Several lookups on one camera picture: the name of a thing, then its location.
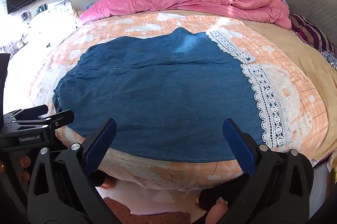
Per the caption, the beige bed sheet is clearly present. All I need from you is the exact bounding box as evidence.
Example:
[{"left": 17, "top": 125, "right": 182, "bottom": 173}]
[{"left": 245, "top": 20, "right": 337, "bottom": 165}]

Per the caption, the black slipper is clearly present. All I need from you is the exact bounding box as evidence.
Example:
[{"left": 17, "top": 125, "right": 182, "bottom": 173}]
[
  {"left": 90, "top": 170, "right": 115, "bottom": 190},
  {"left": 194, "top": 182, "right": 239, "bottom": 212}
]

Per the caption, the maroon dotted floor mat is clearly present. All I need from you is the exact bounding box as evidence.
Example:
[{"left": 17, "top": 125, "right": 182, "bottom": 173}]
[{"left": 103, "top": 197, "right": 191, "bottom": 224}]

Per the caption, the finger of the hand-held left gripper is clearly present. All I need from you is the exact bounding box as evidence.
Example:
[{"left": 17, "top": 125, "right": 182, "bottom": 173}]
[
  {"left": 3, "top": 104, "right": 49, "bottom": 122},
  {"left": 12, "top": 110, "right": 75, "bottom": 132}
]

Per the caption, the blue denim pants lace trim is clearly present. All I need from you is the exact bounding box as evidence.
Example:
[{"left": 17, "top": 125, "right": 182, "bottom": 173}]
[{"left": 52, "top": 27, "right": 297, "bottom": 163}]

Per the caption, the white dresser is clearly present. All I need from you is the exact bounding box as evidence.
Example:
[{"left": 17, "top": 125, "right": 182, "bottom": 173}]
[{"left": 28, "top": 0, "right": 75, "bottom": 28}]

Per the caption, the person's left hand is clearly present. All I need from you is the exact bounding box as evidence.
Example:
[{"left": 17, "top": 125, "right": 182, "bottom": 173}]
[{"left": 0, "top": 156, "right": 33, "bottom": 182}]

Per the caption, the blue patterned pillow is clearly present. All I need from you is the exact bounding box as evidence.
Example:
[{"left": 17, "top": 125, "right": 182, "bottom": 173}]
[{"left": 319, "top": 51, "right": 337, "bottom": 72}]

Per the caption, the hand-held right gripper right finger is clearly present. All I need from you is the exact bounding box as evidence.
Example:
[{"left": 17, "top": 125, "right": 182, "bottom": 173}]
[{"left": 216, "top": 117, "right": 315, "bottom": 224}]

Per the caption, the purple striped pillow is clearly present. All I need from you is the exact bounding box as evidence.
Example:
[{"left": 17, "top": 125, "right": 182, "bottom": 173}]
[{"left": 290, "top": 14, "right": 335, "bottom": 53}]

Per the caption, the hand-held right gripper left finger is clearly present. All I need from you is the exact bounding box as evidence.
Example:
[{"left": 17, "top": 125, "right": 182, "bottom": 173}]
[{"left": 27, "top": 117, "right": 122, "bottom": 224}]

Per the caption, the orange checked fleece blanket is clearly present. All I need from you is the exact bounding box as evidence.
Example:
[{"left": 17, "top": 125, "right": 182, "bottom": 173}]
[{"left": 28, "top": 11, "right": 328, "bottom": 191}]

